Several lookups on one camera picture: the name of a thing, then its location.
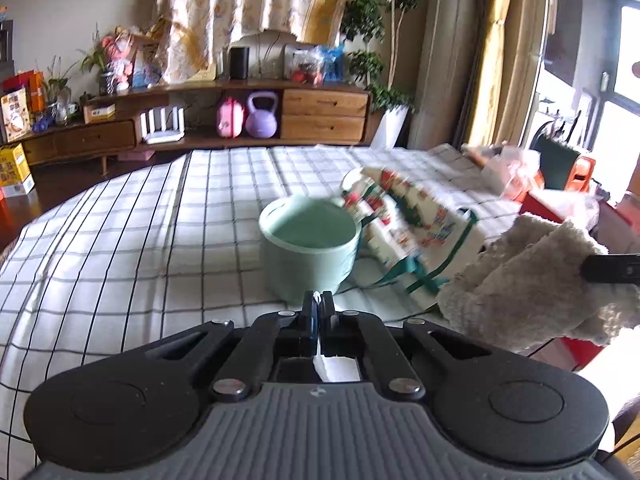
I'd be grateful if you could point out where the pink plush doll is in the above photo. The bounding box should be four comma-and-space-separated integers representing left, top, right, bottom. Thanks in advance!
101, 26, 134, 92

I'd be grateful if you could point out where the mint green ceramic bowl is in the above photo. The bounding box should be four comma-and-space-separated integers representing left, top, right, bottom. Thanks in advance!
258, 196, 361, 306

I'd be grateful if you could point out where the checkered white tablecloth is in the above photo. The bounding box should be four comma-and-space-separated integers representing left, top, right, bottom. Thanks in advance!
1, 145, 520, 479

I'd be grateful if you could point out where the cream knitted cloth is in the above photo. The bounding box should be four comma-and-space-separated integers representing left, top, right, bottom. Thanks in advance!
437, 214, 639, 351

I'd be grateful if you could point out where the red box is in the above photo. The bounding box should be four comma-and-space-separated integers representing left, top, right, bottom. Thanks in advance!
520, 190, 624, 370

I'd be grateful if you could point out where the orange gift bag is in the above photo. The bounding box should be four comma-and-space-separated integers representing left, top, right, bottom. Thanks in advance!
2, 70, 46, 114

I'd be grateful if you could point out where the yellow carton box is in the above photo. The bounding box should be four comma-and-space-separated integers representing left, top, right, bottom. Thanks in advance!
0, 143, 35, 198

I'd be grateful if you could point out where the wooden tv cabinet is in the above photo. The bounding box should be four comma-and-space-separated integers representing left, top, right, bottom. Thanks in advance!
21, 79, 374, 166

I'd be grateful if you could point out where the orange small container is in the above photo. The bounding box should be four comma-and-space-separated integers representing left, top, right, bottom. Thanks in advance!
565, 155, 596, 193

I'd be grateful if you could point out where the black speaker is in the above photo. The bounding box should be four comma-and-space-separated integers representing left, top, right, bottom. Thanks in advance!
228, 46, 250, 80

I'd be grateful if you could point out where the floral draped sheet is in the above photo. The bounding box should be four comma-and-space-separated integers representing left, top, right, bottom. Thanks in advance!
156, 0, 346, 84

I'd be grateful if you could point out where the snack box on cabinet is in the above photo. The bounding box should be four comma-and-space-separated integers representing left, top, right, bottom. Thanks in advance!
1, 89, 32, 143

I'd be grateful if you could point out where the pink toy bag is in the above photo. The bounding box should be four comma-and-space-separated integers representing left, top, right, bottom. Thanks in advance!
216, 98, 245, 139

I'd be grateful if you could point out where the potted green tree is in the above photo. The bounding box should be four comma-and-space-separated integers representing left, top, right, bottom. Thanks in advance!
338, 0, 422, 148

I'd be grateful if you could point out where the christmas print apron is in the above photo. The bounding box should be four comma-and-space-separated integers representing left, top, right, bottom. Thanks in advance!
341, 167, 486, 309

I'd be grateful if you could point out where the purple kettlebell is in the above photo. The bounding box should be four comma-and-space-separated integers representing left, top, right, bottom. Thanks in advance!
245, 91, 279, 139

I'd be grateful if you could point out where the white router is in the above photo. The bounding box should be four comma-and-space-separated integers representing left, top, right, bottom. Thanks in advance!
138, 106, 186, 145

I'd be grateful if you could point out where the yellow curtain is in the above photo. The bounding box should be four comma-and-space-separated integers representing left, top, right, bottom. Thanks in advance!
466, 0, 511, 146

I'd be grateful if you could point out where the dark green pen holder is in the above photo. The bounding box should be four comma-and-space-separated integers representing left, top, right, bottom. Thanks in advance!
532, 136, 580, 190

